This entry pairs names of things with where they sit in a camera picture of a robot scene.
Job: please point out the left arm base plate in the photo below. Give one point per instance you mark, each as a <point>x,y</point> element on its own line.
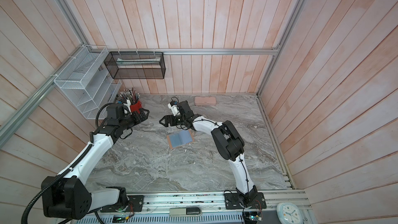
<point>130,204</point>

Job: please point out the red credit card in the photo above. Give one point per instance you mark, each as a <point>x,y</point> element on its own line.
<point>136,107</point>

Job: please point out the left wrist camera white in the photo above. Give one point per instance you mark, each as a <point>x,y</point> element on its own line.
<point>127,105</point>

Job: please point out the white analog clock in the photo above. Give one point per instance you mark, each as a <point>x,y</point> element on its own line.
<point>289,213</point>

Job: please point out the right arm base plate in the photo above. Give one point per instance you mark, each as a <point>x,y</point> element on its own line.
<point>234,200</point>

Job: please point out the white wire mesh shelf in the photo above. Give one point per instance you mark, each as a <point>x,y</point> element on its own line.
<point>86,82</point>

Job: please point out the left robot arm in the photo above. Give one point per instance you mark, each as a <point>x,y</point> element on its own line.
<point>65,195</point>

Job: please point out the grey black handheld device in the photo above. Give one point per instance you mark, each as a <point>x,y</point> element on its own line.
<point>185,211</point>

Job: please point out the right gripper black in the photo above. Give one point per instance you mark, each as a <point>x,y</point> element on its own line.
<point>171,118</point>

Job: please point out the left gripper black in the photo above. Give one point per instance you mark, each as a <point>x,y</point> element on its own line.
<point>138,120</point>

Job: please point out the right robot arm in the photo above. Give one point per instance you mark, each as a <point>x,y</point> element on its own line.
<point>227,139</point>

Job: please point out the black mesh wall basket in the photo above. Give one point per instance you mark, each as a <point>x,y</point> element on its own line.
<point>135,64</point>

